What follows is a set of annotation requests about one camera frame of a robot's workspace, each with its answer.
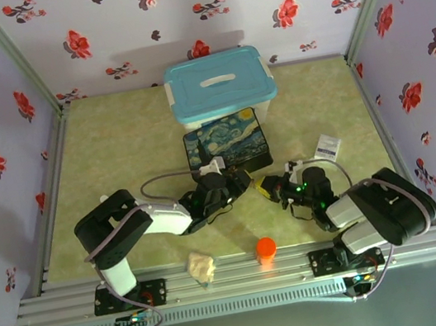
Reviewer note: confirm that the starry night painted box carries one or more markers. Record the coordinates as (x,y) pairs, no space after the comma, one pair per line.
(231,140)

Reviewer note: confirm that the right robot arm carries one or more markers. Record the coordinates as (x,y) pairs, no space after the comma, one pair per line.
(396,204)

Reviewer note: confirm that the white blue printed packet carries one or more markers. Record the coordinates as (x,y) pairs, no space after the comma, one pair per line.
(327,146)

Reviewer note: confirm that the orange plastic bottle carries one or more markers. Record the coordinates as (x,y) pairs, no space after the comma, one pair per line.
(266,247)

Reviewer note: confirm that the crumpled beige paper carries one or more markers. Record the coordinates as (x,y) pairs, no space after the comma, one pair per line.
(201,266)

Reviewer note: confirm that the blue lidded plastic storage box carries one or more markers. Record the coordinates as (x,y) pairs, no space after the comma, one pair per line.
(223,95)

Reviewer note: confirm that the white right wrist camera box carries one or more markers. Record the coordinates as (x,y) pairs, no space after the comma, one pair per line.
(294,171)

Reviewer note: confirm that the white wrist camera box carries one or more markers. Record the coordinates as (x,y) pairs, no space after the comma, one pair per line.
(294,171)
(211,166)

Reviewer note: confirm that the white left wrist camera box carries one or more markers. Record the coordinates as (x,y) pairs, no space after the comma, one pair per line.
(211,166)

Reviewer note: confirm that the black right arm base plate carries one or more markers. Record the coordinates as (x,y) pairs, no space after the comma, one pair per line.
(320,263)

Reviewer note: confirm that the wide aluminium rail bed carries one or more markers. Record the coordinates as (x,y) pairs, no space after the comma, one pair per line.
(238,281)

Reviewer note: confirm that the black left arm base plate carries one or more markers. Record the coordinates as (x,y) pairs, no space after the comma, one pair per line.
(156,292)

